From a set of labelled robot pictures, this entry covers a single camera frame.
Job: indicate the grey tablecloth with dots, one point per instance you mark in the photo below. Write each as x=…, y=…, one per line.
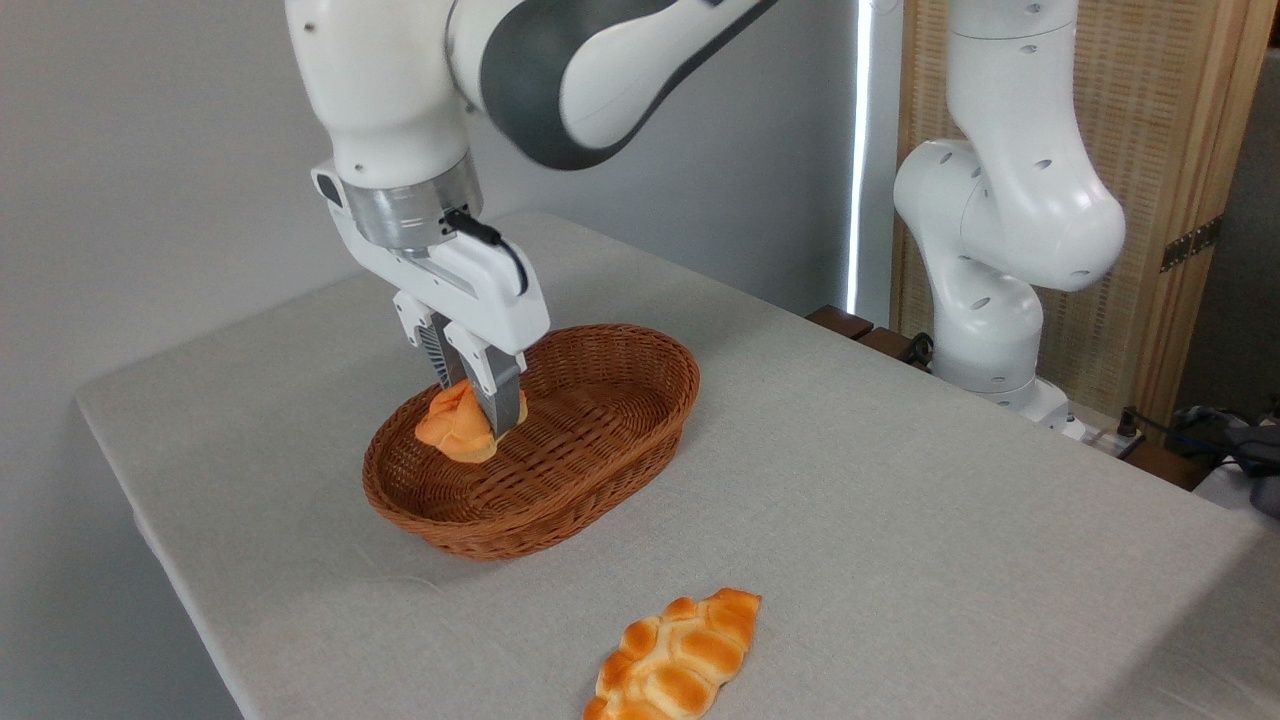
x=800, y=480

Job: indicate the brown oval wicker basket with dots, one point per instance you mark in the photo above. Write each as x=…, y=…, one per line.
x=560, y=450

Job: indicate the round orange bread bun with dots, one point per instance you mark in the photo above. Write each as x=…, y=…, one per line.
x=455, y=425

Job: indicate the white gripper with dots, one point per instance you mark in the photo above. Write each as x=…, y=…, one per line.
x=470, y=280

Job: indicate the dark brown wooden bench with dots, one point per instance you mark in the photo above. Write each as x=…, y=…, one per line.
x=860, y=330

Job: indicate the braided golden bread loaf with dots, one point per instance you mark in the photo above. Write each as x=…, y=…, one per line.
x=680, y=655

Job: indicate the white power strip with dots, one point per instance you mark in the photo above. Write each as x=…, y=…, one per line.
x=1100, y=437

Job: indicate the metal screen hinge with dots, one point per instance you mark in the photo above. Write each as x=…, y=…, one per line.
x=1190, y=243

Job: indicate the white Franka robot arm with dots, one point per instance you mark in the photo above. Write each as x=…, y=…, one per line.
x=1010, y=200

